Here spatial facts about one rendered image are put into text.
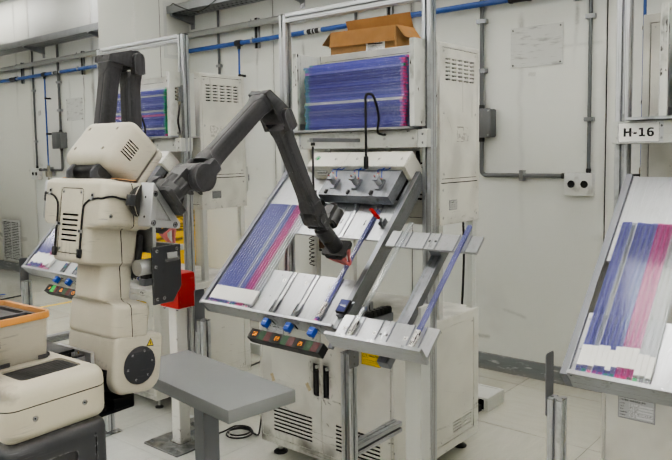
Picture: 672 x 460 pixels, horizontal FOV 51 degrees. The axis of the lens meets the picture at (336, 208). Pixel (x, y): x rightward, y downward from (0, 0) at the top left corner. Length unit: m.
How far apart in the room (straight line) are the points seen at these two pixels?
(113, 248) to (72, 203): 0.16
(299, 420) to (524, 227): 1.79
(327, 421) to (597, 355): 1.30
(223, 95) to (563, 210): 1.95
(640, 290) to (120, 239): 1.40
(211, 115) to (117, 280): 1.94
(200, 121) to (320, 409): 1.65
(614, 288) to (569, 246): 1.95
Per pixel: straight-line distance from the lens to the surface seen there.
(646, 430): 2.27
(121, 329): 1.97
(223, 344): 3.96
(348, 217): 2.67
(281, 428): 3.10
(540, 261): 4.07
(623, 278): 2.08
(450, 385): 3.01
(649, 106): 2.47
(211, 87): 3.81
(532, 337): 4.18
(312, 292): 2.50
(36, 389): 1.68
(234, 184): 3.89
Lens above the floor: 1.30
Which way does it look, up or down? 5 degrees down
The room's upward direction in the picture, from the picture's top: 1 degrees counter-clockwise
